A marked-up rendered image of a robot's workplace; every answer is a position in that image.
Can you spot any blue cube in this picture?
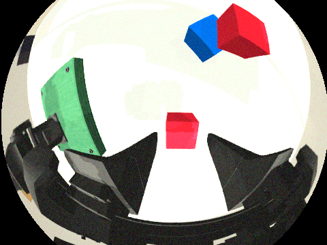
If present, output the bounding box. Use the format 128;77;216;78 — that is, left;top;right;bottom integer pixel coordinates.
183;14;221;62

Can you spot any red cube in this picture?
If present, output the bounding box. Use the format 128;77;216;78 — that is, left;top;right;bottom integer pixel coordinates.
216;3;270;59
166;112;199;150

